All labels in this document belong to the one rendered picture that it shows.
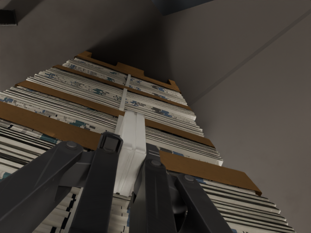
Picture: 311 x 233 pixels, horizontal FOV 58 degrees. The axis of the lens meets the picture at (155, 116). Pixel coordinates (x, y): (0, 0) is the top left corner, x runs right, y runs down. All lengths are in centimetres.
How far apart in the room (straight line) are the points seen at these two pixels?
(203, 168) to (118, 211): 14
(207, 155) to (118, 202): 29
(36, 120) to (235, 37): 99
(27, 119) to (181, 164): 16
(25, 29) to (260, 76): 95
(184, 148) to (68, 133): 23
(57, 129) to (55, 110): 17
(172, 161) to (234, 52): 93
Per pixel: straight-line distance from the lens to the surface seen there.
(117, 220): 21
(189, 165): 32
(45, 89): 55
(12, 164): 23
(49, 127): 30
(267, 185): 148
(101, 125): 45
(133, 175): 16
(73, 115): 46
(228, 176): 33
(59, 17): 117
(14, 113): 31
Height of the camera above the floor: 113
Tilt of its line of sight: 71 degrees down
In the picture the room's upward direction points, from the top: 171 degrees clockwise
